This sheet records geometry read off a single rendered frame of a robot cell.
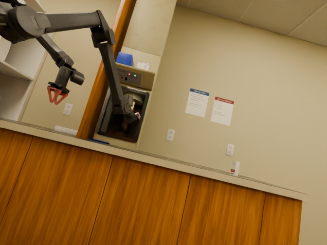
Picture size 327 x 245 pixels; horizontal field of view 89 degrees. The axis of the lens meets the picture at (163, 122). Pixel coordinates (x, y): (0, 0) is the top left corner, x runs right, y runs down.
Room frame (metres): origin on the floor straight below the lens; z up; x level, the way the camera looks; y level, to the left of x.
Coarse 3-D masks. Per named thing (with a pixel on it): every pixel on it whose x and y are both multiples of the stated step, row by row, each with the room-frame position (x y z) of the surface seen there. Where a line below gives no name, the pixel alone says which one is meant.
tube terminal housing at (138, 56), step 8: (128, 48) 1.23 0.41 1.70; (136, 56) 1.23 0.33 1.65; (144, 56) 1.23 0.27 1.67; (152, 56) 1.24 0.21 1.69; (160, 56) 1.24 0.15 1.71; (136, 64) 1.23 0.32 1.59; (152, 64) 1.24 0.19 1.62; (136, 88) 1.23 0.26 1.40; (152, 88) 1.25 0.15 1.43; (144, 120) 1.26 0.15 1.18; (96, 136) 1.23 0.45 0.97; (104, 136) 1.23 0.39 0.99; (112, 144) 1.23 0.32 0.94; (120, 144) 1.23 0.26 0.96; (128, 144) 1.24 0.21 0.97; (136, 144) 1.24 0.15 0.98
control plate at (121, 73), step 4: (120, 72) 1.15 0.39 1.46; (124, 72) 1.15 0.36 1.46; (128, 72) 1.15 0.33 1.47; (132, 72) 1.14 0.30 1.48; (120, 76) 1.18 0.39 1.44; (124, 76) 1.17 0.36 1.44; (128, 76) 1.17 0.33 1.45; (132, 76) 1.16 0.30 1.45; (136, 76) 1.16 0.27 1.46; (140, 76) 1.15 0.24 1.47; (124, 80) 1.19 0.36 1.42; (128, 80) 1.19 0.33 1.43; (136, 80) 1.18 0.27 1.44; (140, 80) 1.17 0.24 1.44; (136, 84) 1.20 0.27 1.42
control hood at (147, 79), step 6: (120, 66) 1.12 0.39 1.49; (126, 66) 1.12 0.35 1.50; (138, 72) 1.14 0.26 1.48; (144, 72) 1.13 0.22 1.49; (150, 72) 1.13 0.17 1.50; (144, 78) 1.16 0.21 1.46; (150, 78) 1.15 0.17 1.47; (132, 84) 1.21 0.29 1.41; (144, 84) 1.19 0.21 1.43; (150, 84) 1.19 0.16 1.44
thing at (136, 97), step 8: (128, 88) 1.22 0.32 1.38; (136, 96) 1.22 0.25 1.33; (144, 96) 1.22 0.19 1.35; (136, 104) 1.22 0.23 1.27; (144, 104) 1.23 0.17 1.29; (104, 112) 1.22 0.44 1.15; (112, 112) 1.22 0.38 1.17; (136, 112) 1.22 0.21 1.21; (144, 112) 1.23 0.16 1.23; (104, 120) 1.22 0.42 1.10; (112, 120) 1.22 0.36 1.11; (120, 120) 1.22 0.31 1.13; (136, 120) 1.22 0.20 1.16; (104, 128) 1.22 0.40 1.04; (112, 128) 1.22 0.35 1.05; (120, 128) 1.22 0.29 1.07; (128, 128) 1.22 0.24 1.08; (136, 128) 1.23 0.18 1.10; (112, 136) 1.22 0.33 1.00; (120, 136) 1.22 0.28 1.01; (128, 136) 1.22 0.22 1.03; (136, 136) 1.23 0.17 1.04
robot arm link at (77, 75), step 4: (68, 60) 0.89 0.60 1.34; (72, 60) 0.91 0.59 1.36; (64, 64) 0.88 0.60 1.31; (68, 64) 0.88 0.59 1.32; (72, 68) 0.91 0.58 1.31; (76, 72) 0.93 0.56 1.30; (76, 76) 0.91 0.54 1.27; (80, 76) 0.92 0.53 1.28; (72, 80) 0.91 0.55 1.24; (76, 80) 0.92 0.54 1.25; (80, 80) 0.93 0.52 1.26; (80, 84) 0.95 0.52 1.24
